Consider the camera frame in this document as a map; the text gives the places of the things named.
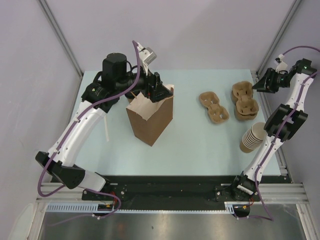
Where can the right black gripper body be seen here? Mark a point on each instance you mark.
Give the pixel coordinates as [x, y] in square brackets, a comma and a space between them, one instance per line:
[277, 80]

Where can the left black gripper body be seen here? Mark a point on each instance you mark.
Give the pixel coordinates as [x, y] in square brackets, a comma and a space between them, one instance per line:
[151, 89]

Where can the brown paper takeout bag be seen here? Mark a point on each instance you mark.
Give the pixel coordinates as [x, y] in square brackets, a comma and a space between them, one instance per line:
[149, 119]

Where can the single brown pulp carrier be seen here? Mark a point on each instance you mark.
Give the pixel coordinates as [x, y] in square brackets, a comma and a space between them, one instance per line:
[216, 113]

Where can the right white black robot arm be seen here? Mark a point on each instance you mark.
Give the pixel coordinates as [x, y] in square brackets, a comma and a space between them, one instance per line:
[281, 126]

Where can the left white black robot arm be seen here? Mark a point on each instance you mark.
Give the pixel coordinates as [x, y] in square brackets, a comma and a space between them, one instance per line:
[117, 77]

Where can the brown pulp cup carrier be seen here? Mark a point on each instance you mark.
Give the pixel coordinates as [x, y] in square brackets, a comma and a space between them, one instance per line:
[246, 107]

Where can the stack of paper cups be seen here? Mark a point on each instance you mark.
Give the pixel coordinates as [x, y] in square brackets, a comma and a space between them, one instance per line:
[253, 137]

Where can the white paper straw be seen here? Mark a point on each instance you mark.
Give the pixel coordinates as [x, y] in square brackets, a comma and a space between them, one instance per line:
[106, 128]

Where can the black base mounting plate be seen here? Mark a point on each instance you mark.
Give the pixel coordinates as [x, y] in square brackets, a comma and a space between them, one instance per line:
[173, 193]

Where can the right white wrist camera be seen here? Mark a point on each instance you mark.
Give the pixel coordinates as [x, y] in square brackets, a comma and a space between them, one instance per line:
[281, 66]

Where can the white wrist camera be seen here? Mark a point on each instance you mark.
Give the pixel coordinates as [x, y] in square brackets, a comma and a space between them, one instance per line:
[146, 56]
[281, 66]

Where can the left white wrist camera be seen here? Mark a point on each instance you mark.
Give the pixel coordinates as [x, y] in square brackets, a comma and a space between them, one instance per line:
[146, 56]

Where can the aluminium frame rail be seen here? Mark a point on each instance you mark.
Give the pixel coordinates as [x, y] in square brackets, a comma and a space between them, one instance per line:
[272, 193]

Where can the white slotted cable duct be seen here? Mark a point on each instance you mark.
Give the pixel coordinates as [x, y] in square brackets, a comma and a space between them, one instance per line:
[72, 207]

